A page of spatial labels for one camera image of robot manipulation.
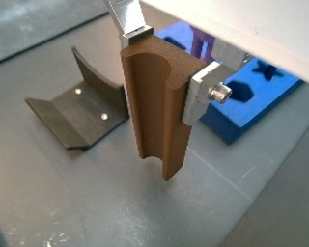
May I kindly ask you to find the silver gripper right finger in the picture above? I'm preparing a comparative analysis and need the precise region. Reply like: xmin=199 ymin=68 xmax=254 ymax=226
xmin=181 ymin=40 xmax=251 ymax=126

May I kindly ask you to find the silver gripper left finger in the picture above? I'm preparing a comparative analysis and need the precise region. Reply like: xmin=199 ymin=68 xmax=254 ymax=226
xmin=102 ymin=0 xmax=154 ymax=48

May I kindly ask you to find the brown arch block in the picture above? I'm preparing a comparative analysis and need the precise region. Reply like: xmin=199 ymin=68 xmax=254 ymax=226
xmin=121 ymin=35 xmax=205 ymax=179

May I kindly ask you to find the dark grey curved fixture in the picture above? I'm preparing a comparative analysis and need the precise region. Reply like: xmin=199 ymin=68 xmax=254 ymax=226
xmin=24 ymin=47 xmax=129 ymax=150

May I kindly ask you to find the purple pentagon peg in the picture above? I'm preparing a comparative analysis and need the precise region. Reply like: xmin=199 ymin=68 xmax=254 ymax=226
xmin=190 ymin=27 xmax=214 ymax=63

